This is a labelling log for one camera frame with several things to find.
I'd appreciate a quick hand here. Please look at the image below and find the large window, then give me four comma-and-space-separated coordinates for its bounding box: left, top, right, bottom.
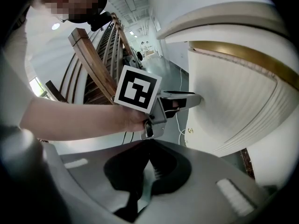
29, 77, 51, 100

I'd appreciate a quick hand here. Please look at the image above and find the person's head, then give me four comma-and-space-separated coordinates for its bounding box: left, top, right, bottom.
30, 0, 108, 23

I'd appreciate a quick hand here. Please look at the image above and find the dark wooden staircase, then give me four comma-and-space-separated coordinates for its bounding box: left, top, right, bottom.
45, 12, 141, 105

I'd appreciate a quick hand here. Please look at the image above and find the person's white shirt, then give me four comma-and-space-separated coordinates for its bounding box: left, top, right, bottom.
0, 6, 33, 130

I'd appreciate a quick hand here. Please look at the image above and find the brown wooden newel post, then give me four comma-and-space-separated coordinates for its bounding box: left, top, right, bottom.
68, 28, 119, 105

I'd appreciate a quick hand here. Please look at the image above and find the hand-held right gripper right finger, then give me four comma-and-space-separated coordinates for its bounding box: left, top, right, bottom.
140, 140, 266, 224

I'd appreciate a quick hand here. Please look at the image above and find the white floor cable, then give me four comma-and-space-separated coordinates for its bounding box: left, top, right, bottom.
176, 66, 187, 147

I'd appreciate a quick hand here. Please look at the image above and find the person's left forearm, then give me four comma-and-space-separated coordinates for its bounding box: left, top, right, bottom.
20, 96, 128, 141

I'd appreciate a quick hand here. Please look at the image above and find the white oval table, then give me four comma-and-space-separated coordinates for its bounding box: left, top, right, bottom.
156, 1, 299, 157

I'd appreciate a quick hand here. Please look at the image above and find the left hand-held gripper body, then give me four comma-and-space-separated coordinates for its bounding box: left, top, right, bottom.
114, 65, 172, 140

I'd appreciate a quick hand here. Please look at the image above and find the person's left hand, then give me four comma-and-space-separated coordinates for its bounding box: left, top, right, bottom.
121, 106, 151, 132

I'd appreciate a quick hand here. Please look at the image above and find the black head-mounted camera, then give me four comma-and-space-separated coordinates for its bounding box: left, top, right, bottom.
87, 0, 113, 32

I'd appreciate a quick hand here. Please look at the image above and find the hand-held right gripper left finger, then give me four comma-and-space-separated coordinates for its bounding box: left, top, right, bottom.
44, 140, 150, 224

